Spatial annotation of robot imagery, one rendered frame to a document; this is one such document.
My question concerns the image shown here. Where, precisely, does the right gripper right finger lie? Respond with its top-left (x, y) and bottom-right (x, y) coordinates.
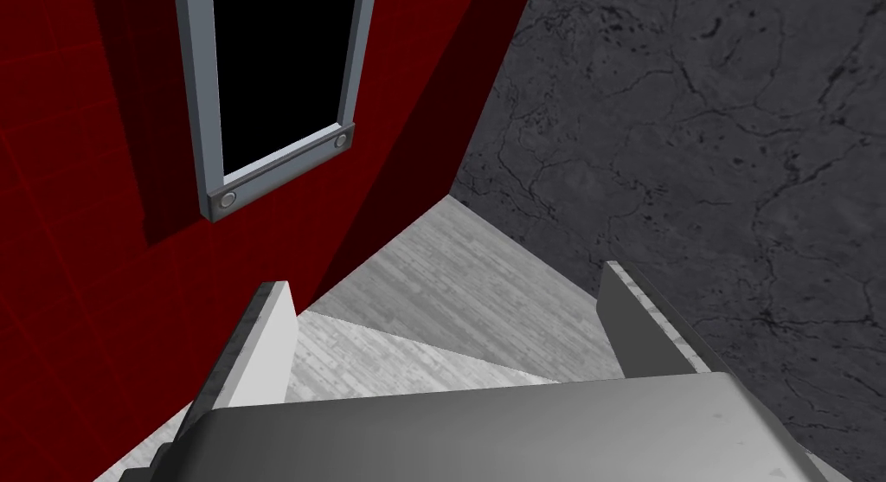
top-left (596, 260), bottom-right (732, 380)

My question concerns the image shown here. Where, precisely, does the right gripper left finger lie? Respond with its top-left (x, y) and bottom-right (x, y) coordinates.
top-left (174, 280), bottom-right (299, 441)

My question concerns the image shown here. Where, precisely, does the grey framed window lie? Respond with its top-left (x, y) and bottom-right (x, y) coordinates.
top-left (172, 0), bottom-right (379, 224)

